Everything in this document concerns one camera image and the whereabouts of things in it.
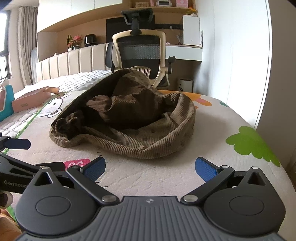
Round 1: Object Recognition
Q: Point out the brown corduroy garment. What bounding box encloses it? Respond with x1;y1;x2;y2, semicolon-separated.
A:
49;69;196;159

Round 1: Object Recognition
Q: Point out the cartoon print play mat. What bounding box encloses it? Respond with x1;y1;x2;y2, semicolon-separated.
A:
1;91;293;208

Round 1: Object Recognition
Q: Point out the pink cardboard box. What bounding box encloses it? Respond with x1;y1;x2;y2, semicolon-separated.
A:
11;86;60;113

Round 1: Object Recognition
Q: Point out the black framed window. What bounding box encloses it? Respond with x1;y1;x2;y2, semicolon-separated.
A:
0;11;11;81

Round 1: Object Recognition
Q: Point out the white waste bin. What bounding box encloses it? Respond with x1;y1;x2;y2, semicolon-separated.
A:
177;78;193;92

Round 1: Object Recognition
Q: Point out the white quilted mattress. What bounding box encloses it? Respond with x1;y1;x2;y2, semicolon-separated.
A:
14;70;111;99

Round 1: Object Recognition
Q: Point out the beige padded headboard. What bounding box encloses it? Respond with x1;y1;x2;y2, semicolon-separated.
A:
36;43;110;82

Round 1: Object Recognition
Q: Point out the potted pink flower plant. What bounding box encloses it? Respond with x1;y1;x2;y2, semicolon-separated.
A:
67;35;82;50

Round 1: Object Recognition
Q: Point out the white desk top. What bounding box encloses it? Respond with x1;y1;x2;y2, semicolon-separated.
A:
166;45;203;62

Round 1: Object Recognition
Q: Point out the black round speaker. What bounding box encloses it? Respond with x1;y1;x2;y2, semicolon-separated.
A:
84;34;96;47

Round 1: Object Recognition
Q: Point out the grey curtain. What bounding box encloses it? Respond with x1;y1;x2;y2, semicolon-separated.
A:
18;6;38;85

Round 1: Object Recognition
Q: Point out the beige mesh office chair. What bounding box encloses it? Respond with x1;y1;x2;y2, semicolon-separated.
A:
105;8;176;89

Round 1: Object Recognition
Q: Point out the white box on desk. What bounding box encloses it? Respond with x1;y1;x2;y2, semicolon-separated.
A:
180;15;200;46

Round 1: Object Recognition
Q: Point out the black monitor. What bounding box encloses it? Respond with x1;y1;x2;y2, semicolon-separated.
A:
106;15;155;43

